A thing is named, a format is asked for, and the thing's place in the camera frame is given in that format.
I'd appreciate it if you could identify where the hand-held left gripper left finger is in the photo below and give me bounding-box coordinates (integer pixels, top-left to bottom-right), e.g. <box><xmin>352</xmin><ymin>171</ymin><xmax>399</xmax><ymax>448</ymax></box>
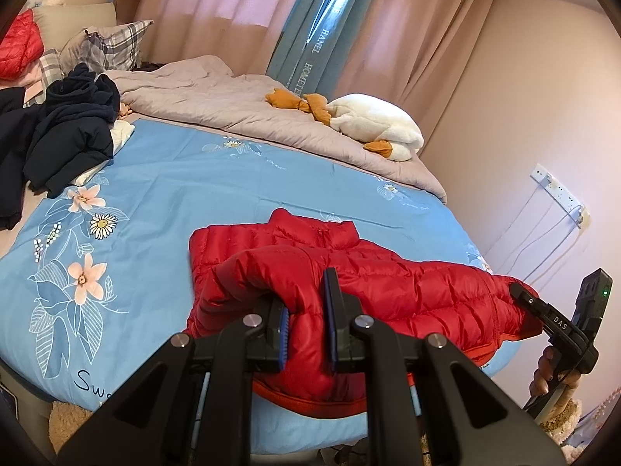
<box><xmin>56</xmin><ymin>296</ymin><xmax>292</xmax><ymax>466</ymax></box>

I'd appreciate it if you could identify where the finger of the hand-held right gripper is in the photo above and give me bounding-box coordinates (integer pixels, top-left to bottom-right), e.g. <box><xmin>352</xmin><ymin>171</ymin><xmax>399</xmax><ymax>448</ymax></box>
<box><xmin>508</xmin><ymin>282</ymin><xmax>555</xmax><ymax>332</ymax></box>

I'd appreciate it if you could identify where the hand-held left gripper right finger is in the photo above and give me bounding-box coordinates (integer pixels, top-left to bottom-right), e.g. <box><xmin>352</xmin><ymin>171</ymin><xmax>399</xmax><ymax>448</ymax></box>
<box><xmin>323</xmin><ymin>267</ymin><xmax>551</xmax><ymax>466</ymax></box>

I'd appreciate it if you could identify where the red down jacket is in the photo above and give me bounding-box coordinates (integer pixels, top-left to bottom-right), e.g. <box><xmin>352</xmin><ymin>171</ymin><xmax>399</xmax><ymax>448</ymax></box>
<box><xmin>186</xmin><ymin>208</ymin><xmax>544</xmax><ymax>416</ymax></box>
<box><xmin>0</xmin><ymin>10</ymin><xmax>45</xmax><ymax>80</ymax></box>

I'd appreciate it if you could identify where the person's right hand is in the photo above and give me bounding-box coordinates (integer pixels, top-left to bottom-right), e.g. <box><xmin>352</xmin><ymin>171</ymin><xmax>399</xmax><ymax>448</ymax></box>
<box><xmin>529</xmin><ymin>344</ymin><xmax>581</xmax><ymax>397</ymax></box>

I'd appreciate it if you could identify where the white power strip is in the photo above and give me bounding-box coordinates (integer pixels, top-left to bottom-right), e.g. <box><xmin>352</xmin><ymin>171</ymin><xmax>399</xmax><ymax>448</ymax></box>
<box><xmin>530</xmin><ymin>164</ymin><xmax>592</xmax><ymax>229</ymax></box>

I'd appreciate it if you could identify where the blue floral bed sheet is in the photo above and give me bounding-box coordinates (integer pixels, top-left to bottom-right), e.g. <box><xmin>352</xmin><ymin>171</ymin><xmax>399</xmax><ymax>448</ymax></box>
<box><xmin>0</xmin><ymin>119</ymin><xmax>496</xmax><ymax>447</ymax></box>

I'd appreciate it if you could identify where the white goose plush toy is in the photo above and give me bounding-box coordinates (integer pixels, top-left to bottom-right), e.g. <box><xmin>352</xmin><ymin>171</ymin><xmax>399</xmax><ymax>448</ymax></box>
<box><xmin>264</xmin><ymin>88</ymin><xmax>425</xmax><ymax>162</ymax></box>

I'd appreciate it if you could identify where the grey blanket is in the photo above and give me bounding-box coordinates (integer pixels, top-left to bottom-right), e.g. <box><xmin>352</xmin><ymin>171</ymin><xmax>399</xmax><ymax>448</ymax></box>
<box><xmin>104</xmin><ymin>56</ymin><xmax>448</xmax><ymax>205</ymax></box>

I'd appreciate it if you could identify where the white cloth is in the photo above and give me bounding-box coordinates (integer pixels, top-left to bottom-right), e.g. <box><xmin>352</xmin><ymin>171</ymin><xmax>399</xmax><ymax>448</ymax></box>
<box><xmin>70</xmin><ymin>119</ymin><xmax>135</xmax><ymax>186</ymax></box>

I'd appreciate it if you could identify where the teal curtain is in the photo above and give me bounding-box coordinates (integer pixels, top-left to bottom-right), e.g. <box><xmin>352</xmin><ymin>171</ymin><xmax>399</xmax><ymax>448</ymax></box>
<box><xmin>267</xmin><ymin>0</ymin><xmax>389</xmax><ymax>100</ymax></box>

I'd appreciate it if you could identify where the pink curtain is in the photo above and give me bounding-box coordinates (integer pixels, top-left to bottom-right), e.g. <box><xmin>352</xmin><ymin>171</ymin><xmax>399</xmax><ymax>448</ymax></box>
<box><xmin>133</xmin><ymin>0</ymin><xmax>321</xmax><ymax>78</ymax></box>
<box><xmin>335</xmin><ymin>0</ymin><xmax>500</xmax><ymax>129</ymax></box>

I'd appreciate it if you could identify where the dark navy clothing pile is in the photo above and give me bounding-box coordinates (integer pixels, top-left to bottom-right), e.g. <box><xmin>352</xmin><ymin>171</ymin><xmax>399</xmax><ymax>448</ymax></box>
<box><xmin>0</xmin><ymin>63</ymin><xmax>121</xmax><ymax>231</ymax></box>

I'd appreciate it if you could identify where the grey plaid pillow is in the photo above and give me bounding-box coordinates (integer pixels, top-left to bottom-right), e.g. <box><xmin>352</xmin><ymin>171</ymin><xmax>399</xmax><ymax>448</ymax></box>
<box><xmin>24</xmin><ymin>49</ymin><xmax>66</xmax><ymax>108</ymax></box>
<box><xmin>58</xmin><ymin>19</ymin><xmax>154</xmax><ymax>73</ymax></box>

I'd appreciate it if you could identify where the pink cloth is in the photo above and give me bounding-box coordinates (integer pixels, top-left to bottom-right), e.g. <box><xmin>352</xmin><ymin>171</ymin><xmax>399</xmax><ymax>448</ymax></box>
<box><xmin>0</xmin><ymin>70</ymin><xmax>44</xmax><ymax>94</ymax></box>

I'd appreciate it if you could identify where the beige pillow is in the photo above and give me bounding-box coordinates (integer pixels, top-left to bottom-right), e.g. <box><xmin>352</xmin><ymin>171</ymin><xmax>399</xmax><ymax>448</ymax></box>
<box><xmin>31</xmin><ymin>2</ymin><xmax>117</xmax><ymax>54</ymax></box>

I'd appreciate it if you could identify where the folded red down jacket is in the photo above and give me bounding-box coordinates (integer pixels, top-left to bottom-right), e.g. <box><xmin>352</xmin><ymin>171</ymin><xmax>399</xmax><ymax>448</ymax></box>
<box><xmin>0</xmin><ymin>10</ymin><xmax>45</xmax><ymax>80</ymax></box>

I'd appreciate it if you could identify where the grey power cable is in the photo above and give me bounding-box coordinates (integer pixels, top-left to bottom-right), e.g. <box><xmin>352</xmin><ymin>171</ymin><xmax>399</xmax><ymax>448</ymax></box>
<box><xmin>505</xmin><ymin>181</ymin><xmax>585</xmax><ymax>285</ymax></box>

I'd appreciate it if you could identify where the grey bed frame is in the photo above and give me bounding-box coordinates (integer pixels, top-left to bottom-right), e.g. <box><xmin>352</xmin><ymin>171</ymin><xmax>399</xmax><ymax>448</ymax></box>
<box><xmin>0</xmin><ymin>359</ymin><xmax>55</xmax><ymax>462</ymax></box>

